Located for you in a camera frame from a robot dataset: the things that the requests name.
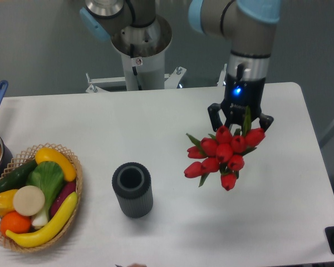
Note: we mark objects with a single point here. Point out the beige round disc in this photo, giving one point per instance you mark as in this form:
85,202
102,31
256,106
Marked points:
28,200

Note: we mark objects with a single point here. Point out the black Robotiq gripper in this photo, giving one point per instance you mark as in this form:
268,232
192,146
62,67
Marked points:
238,95

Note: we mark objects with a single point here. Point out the yellow squash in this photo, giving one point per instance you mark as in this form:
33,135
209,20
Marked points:
49,154

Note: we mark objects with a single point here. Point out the red tulip bouquet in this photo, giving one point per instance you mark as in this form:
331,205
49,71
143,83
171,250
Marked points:
223,152

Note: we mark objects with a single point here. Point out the orange fruit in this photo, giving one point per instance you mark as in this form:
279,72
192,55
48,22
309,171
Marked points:
16,223

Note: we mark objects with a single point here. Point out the woven wicker basket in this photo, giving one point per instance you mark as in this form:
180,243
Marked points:
29,155

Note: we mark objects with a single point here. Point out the dark grey ribbed vase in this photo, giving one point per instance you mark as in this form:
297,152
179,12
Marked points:
131,183

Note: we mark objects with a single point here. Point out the yellow banana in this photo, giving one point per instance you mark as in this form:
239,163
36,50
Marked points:
51,229

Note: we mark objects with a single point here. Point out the yellow bell pepper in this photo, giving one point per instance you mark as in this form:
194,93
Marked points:
6,201

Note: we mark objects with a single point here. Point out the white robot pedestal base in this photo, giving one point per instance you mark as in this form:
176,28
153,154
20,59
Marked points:
148,73

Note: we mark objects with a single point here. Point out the purple sweet potato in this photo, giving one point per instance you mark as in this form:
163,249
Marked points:
64,193

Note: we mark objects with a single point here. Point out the green bok choy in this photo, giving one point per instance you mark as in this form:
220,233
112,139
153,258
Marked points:
47,176

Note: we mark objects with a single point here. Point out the green cucumber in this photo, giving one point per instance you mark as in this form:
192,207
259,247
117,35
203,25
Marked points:
17,177

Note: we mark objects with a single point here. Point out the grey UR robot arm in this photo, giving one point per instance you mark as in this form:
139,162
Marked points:
141,37

